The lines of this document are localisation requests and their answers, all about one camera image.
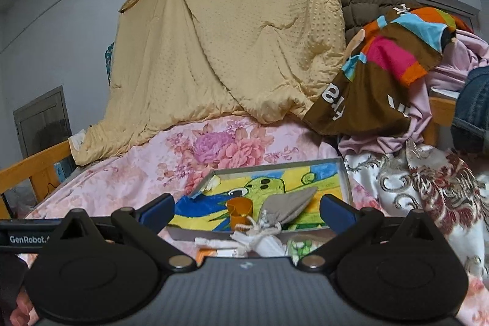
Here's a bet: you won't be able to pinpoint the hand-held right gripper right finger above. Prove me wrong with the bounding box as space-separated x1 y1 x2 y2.
297 193 444 273

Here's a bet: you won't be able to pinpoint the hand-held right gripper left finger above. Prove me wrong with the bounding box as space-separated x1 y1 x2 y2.
53 193 197 273

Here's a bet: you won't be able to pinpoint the grey drawstring pouch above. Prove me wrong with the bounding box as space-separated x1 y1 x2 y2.
260 186 318 235

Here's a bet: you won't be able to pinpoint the cartoon print towel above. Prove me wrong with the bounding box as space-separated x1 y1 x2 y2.
170 162 344 233

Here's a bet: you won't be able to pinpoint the white drawstring pouch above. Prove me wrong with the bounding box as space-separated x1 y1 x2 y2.
229 215 291 258

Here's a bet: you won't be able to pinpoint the grey cardboard box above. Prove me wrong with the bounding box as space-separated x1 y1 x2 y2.
167 157 354 243

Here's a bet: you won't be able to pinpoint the person's left hand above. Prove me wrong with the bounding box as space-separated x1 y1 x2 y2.
6 290 41 326

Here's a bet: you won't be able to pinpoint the glass jar of green stars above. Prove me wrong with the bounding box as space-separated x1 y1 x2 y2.
286 238 325 262

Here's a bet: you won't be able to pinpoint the pink floral bed sheet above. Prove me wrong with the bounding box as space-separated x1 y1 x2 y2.
15 115 489 326

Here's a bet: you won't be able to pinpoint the orange white medicine box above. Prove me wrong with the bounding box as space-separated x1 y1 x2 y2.
197 247 245 260

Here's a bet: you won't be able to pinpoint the orange plastic cup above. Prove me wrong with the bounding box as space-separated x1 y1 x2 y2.
225 197 253 231

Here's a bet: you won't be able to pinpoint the white gold red patterned cloth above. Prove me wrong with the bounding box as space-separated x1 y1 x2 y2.
344 143 489 277

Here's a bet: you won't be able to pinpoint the grey cabinet door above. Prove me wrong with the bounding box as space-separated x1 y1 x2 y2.
13 85 73 159

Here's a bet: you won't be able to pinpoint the brown multicoloured striped cloth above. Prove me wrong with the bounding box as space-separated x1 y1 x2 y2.
303 5 476 137

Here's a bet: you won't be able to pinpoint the teal patterned cloth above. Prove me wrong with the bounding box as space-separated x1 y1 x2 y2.
105 41 115 84

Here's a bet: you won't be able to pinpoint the blue jeans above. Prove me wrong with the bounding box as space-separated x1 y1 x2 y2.
451 66 489 155

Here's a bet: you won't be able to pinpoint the yellow dotted blanket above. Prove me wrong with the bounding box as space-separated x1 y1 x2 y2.
71 0 346 166

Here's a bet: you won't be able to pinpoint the lilac cloth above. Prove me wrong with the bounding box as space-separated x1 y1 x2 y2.
338 30 489 156

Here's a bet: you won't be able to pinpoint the wooden bed rail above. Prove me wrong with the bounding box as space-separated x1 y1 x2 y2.
422 97 459 147
0 139 73 220

